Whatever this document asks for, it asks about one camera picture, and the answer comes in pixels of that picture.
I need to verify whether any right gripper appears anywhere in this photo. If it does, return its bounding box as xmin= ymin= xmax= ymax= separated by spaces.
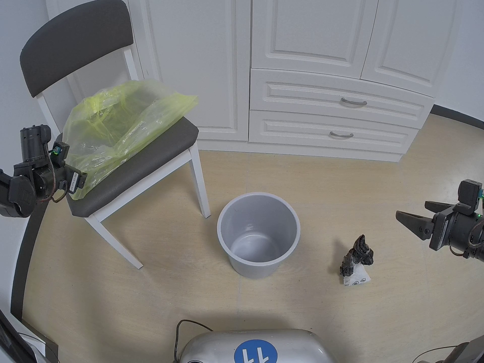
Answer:
xmin=396 ymin=201 xmax=478 ymax=252

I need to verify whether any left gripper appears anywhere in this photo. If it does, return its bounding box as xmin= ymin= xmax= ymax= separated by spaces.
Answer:
xmin=57 ymin=164 xmax=88 ymax=197

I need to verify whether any yellow plastic bag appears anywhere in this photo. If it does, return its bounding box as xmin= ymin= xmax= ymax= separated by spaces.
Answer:
xmin=62 ymin=80 xmax=199 ymax=200

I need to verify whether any black plastic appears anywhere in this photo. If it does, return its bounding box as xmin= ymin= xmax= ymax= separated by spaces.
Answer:
xmin=339 ymin=235 xmax=375 ymax=277

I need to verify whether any white printed wrapper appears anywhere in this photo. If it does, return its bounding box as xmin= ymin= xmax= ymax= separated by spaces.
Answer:
xmin=342 ymin=265 xmax=372 ymax=287

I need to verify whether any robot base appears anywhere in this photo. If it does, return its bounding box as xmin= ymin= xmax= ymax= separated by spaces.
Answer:
xmin=178 ymin=329 xmax=337 ymax=363

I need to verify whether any pale grey trash bin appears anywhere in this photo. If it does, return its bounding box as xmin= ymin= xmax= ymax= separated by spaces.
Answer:
xmin=217 ymin=192 xmax=301 ymax=279

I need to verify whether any white chair with grey cushions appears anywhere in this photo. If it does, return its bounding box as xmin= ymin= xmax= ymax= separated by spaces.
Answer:
xmin=20 ymin=0 xmax=211 ymax=270

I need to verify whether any white wardrobe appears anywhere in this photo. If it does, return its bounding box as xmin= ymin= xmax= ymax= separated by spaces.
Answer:
xmin=43 ymin=0 xmax=465 ymax=162

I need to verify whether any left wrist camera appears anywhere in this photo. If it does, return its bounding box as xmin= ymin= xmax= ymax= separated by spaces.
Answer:
xmin=52 ymin=141 xmax=71 ymax=167

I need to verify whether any black cable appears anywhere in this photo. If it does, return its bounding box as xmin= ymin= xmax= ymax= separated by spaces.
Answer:
xmin=416 ymin=347 xmax=456 ymax=363
xmin=173 ymin=319 xmax=214 ymax=360

